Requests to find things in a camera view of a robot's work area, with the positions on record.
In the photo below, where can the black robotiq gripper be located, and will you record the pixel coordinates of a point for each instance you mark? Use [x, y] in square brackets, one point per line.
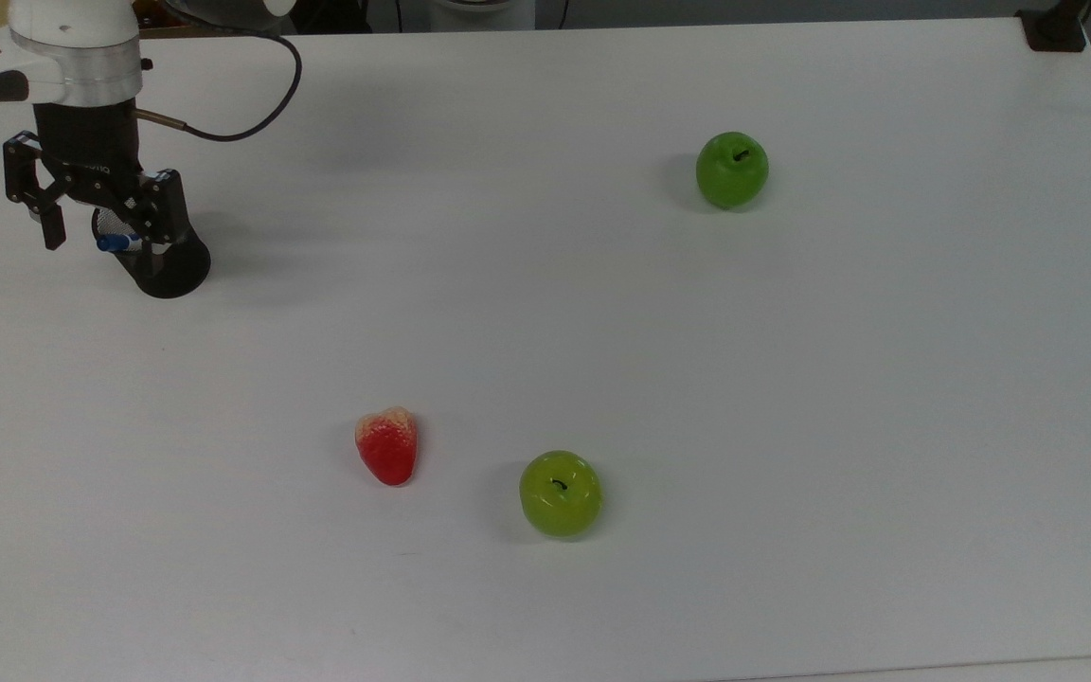
[86, 137]

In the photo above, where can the white marker with blue cap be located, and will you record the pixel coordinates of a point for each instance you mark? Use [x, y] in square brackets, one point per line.
[112, 242]

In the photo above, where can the white franka robot arm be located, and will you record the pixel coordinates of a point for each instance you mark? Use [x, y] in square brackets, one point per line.
[72, 43]

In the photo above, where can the black mesh pen cup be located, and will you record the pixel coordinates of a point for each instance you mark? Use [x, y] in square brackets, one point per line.
[176, 275]

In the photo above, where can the red toy strawberry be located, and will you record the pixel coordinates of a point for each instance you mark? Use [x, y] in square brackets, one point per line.
[388, 450]

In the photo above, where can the yellow-green toy apple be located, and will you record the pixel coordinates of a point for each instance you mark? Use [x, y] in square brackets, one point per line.
[561, 494]

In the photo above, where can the dark green toy apple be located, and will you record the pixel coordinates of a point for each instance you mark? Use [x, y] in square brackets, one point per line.
[732, 170]

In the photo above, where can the black table clamp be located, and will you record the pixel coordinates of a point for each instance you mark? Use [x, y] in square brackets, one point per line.
[1055, 28]

